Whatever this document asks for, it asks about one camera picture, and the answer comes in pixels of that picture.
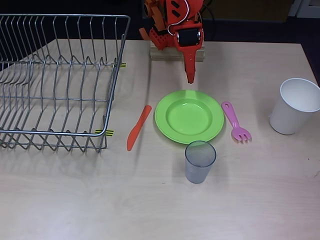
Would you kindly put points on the green plastic plate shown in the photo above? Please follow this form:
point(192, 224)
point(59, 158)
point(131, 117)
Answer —
point(189, 117)

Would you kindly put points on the orange plastic knife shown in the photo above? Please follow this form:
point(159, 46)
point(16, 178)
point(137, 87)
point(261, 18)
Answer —
point(136, 132)

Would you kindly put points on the white paper cup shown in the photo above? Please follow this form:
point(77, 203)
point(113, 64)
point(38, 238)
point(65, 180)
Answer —
point(285, 120)

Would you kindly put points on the grey translucent plastic cup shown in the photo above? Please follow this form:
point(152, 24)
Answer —
point(197, 170)

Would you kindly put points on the orange clamp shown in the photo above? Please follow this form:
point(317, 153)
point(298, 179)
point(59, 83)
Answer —
point(157, 15)

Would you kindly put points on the pink plastic fork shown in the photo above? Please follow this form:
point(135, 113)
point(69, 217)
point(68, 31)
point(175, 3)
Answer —
point(231, 115)

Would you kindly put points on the wooden block base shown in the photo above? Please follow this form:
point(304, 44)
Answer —
point(165, 55)

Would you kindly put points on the yellow black tape marker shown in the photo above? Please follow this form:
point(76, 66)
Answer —
point(123, 65)
point(110, 132)

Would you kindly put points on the red robot arm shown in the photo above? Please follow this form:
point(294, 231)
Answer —
point(175, 12)

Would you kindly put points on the brown partition board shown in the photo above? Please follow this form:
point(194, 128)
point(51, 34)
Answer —
point(250, 10)

